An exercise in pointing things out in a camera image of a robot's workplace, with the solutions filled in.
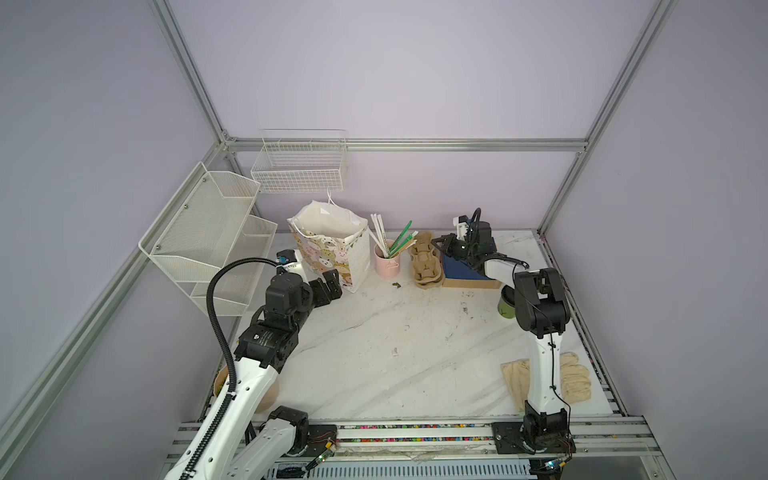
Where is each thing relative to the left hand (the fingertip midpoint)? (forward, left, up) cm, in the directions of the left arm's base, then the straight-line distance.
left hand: (320, 278), depth 73 cm
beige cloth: (-17, -70, -25) cm, 76 cm away
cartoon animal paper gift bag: (+15, -1, -1) cm, 15 cm away
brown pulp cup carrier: (+31, -29, -17) cm, 46 cm away
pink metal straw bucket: (+19, -16, -18) cm, 31 cm away
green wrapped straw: (+25, -20, -15) cm, 35 cm away
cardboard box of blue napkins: (+15, -40, -17) cm, 46 cm away
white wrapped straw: (+28, -13, -13) cm, 33 cm away
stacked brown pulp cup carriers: (+20, -30, -20) cm, 42 cm away
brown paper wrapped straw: (+21, -22, -11) cm, 33 cm away
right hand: (+27, -31, -14) cm, 44 cm away
